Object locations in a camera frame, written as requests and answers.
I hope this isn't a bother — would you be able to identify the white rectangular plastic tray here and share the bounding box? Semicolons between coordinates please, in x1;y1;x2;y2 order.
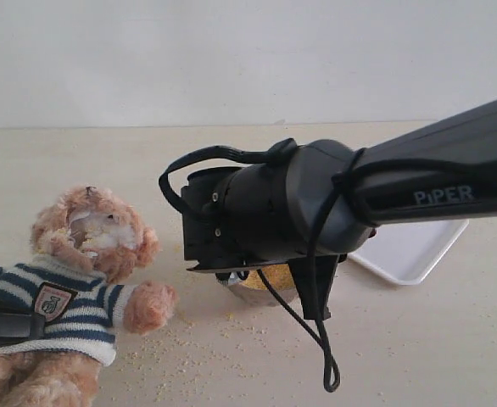
349;220;469;286

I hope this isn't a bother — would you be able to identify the stainless steel bowl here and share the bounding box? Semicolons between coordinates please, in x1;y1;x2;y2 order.
215;270;299;307

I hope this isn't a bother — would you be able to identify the black cable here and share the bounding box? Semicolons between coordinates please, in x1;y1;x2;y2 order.
158;137;497;393

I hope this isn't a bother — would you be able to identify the yellow millet grain in bowl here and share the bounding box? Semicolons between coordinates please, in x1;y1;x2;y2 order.
241;264;295;292

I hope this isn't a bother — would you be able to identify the plush teddy bear striped sweater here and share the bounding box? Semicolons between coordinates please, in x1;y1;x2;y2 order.
0;186;178;406

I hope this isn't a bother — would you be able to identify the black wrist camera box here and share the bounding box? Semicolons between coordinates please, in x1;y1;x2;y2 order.
288;255;343;321

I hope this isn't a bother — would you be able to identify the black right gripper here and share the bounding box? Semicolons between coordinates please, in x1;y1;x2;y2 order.
181;166;248;274

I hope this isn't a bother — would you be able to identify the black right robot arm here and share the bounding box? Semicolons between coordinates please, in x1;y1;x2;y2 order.
181;100;497;272

